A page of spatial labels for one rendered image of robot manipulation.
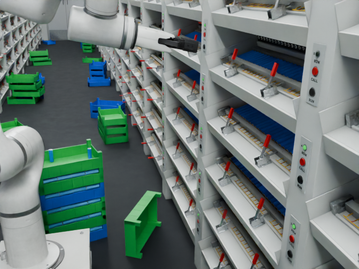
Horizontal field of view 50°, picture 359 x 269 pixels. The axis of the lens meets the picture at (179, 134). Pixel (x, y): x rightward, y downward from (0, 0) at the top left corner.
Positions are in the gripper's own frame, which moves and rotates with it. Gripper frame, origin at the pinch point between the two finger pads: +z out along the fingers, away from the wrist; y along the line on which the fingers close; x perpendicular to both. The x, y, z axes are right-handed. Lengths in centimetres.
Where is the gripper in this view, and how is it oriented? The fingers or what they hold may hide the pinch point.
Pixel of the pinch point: (188, 45)
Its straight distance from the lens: 107.0
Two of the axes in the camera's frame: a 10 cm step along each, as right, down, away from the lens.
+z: 9.5, 1.0, 3.1
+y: 2.6, 3.3, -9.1
